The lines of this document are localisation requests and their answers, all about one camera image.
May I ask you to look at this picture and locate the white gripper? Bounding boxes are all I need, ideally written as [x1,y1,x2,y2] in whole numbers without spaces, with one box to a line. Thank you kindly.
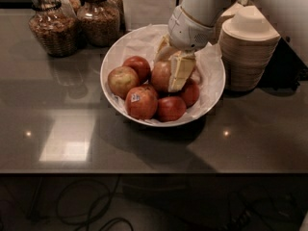
[156,6,214,92]

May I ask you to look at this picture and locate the red apple with sticker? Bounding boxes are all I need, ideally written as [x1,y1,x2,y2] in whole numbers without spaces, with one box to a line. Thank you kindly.
[125,87,158,120]

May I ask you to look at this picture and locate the black floor cable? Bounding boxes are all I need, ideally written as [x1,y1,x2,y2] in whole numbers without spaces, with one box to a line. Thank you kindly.
[0,175,135,231]

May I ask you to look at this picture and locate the large centre apple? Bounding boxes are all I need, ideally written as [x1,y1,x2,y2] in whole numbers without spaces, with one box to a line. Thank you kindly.
[150,62,171,92]

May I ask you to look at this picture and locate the white napkin dispenser left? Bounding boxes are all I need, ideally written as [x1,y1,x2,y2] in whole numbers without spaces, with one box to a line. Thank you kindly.
[123,0,176,31]

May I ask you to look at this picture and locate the stack paper bowls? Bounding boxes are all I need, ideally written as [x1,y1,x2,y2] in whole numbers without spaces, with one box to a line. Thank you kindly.
[218,6,280,91]
[210,3,243,44]

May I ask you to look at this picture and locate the rear stack paper bowls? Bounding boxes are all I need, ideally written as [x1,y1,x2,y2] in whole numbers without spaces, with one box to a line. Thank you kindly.
[210,3,243,44]

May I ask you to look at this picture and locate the greenish red apple left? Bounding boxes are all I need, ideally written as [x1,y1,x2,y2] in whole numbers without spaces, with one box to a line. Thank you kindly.
[108,66,140,99]

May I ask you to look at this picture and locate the front glass granola jar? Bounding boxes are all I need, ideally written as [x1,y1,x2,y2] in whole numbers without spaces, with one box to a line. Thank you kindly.
[28,0,79,57]

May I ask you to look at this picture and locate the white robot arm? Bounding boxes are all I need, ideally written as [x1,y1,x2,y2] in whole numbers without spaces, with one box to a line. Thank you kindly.
[163,0,308,64]

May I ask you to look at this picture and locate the dark red apple back left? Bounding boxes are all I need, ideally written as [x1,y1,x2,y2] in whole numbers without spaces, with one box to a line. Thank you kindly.
[123,56,151,84]

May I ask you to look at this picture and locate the front stack paper bowls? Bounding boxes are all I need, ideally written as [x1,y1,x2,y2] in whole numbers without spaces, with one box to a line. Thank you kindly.
[218,6,280,91]

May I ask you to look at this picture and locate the glass granola jar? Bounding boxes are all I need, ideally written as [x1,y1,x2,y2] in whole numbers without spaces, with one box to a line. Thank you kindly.
[77,0,120,47]
[28,0,79,57]

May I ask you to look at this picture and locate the red apple front right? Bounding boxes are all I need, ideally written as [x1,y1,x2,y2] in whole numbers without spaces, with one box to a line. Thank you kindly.
[156,96,187,122]

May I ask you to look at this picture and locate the white paper liner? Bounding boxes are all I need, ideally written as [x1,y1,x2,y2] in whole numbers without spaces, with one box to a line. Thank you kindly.
[109,24,225,125]

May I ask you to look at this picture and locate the white bowl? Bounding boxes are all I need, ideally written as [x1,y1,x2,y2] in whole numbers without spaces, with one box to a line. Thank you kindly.
[99,23,226,128]

